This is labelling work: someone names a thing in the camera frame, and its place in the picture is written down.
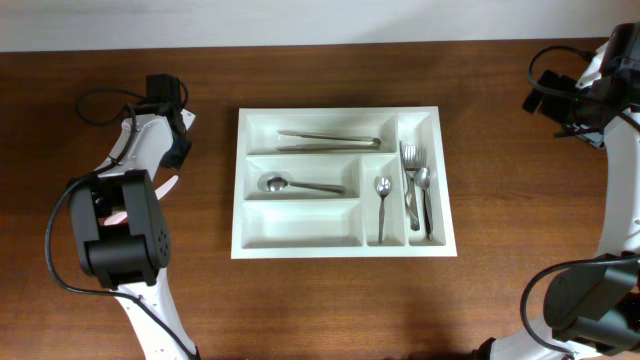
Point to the steel fork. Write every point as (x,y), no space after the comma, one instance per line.
(410,161)
(422,162)

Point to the white plastic cutlery tray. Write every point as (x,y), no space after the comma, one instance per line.
(302,223)

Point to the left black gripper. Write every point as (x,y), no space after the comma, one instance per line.
(180,156)

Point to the pink plastic knife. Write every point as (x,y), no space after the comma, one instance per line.
(160,192)

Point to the steel kitchen tongs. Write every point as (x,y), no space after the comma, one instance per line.
(335,143)

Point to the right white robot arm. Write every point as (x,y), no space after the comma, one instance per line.
(587,308)

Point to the small steel teaspoon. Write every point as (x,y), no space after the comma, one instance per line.
(422,180)

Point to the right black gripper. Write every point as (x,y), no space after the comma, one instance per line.
(558,83)

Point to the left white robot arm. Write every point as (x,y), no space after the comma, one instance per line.
(121,236)

